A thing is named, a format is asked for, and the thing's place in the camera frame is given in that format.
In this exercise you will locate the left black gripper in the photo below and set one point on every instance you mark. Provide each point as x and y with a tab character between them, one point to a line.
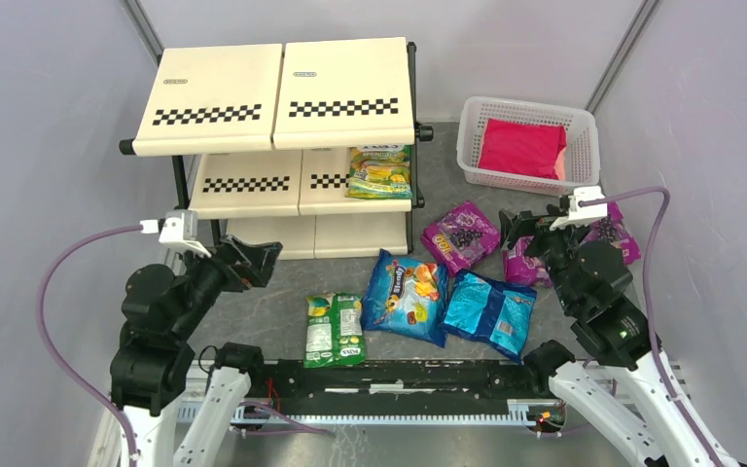
237	261

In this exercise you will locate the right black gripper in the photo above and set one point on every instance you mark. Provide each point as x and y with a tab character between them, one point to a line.
537	238

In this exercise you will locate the purple candy bag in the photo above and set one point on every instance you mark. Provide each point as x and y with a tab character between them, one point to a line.
524	270
611	229
461	238

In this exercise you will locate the blue Slendy candy bag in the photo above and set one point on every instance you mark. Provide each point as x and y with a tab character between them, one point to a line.
406	297

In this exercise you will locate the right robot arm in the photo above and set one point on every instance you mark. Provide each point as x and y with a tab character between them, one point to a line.
660	426

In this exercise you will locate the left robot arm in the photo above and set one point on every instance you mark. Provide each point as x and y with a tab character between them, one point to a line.
149	371

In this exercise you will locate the cream three-tier shelf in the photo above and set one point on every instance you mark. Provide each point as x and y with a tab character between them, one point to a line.
259	139

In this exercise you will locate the yellow green candy bag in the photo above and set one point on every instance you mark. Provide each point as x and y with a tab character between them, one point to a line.
379	172

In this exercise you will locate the pink bag in basket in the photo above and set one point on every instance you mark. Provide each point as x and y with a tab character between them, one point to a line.
521	149

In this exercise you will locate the white plastic basket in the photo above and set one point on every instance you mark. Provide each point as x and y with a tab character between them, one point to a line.
581	157

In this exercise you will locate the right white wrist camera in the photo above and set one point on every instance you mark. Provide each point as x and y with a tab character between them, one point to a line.
586	206

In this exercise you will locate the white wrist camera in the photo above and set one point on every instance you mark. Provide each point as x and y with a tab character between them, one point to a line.
177	231
586	206

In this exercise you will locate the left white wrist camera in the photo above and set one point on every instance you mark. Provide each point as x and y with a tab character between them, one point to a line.
177	231

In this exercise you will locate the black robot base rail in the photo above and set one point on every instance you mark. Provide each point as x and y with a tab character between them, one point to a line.
409	392

